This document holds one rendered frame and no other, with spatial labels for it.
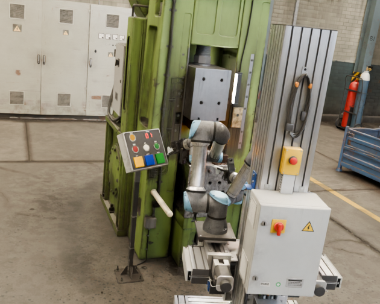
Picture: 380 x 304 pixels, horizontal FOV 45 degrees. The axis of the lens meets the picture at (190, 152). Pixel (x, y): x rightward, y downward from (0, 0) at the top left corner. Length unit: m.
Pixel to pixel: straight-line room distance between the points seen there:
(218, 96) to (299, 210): 1.63
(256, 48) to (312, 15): 7.26
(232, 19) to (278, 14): 6.89
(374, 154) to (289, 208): 4.97
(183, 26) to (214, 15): 0.26
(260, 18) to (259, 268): 2.20
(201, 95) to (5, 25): 5.47
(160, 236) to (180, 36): 1.66
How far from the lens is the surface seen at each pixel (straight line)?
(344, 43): 11.65
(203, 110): 3.58
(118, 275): 3.82
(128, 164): 3.25
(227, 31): 3.73
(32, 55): 8.54
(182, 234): 3.84
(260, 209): 2.15
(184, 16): 3.59
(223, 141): 2.72
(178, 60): 3.59
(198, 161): 2.66
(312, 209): 2.22
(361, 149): 7.24
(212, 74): 3.56
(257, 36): 3.85
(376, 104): 12.62
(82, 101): 8.74
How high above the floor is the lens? 2.00
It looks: 16 degrees down
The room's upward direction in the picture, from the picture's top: 6 degrees clockwise
